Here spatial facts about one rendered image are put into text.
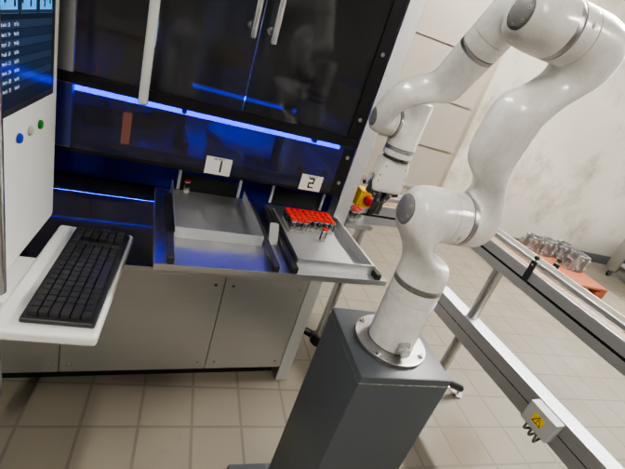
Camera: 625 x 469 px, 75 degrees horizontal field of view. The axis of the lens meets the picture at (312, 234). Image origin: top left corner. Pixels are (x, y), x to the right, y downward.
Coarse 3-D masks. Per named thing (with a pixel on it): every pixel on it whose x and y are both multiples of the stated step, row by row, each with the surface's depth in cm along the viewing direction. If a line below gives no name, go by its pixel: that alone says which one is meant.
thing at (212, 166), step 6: (210, 156) 132; (210, 162) 133; (216, 162) 134; (222, 162) 135; (228, 162) 135; (210, 168) 134; (216, 168) 135; (222, 168) 136; (228, 168) 136; (216, 174) 136; (222, 174) 137; (228, 174) 137
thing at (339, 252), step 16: (336, 224) 155; (288, 240) 127; (304, 240) 137; (336, 240) 145; (352, 240) 142; (304, 256) 127; (320, 256) 130; (336, 256) 134; (352, 256) 137; (336, 272) 125; (352, 272) 127; (368, 272) 129
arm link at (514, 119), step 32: (608, 32) 65; (576, 64) 68; (608, 64) 68; (512, 96) 73; (544, 96) 71; (576, 96) 71; (480, 128) 78; (512, 128) 73; (480, 160) 79; (512, 160) 77; (480, 192) 85; (480, 224) 86
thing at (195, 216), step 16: (176, 192) 140; (192, 192) 144; (176, 208) 129; (192, 208) 133; (208, 208) 136; (224, 208) 140; (240, 208) 144; (176, 224) 114; (192, 224) 123; (208, 224) 127; (224, 224) 130; (240, 224) 133; (256, 224) 131; (208, 240) 118; (224, 240) 120; (240, 240) 122; (256, 240) 123
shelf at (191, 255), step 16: (160, 192) 137; (160, 208) 127; (256, 208) 149; (272, 208) 153; (160, 224) 118; (160, 240) 111; (176, 240) 113; (192, 240) 116; (160, 256) 104; (176, 256) 106; (192, 256) 109; (208, 256) 111; (224, 256) 113; (240, 256) 116; (256, 256) 119; (192, 272) 105; (208, 272) 107; (224, 272) 109; (240, 272) 110; (256, 272) 112; (272, 272) 114; (288, 272) 116; (304, 272) 119; (320, 272) 122
